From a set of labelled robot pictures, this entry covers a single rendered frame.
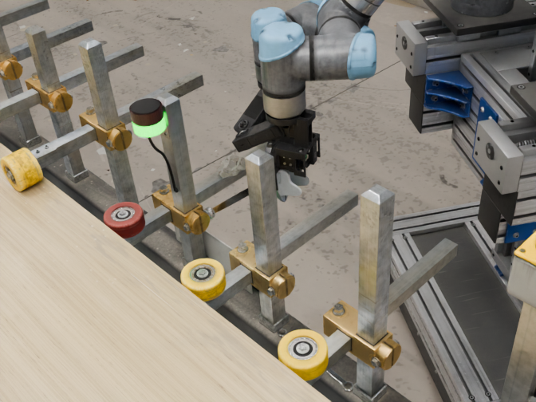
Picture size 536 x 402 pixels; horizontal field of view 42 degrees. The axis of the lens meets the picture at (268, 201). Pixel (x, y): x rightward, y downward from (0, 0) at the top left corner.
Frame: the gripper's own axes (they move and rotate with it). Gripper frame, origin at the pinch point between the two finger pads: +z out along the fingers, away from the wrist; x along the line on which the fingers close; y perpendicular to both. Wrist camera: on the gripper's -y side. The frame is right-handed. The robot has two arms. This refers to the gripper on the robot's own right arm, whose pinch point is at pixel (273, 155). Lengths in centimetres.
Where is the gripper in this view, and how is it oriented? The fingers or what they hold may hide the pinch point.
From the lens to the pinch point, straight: 167.5
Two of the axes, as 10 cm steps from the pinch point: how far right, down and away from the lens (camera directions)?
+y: 7.2, -4.9, 5.0
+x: -6.9, -4.2, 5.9
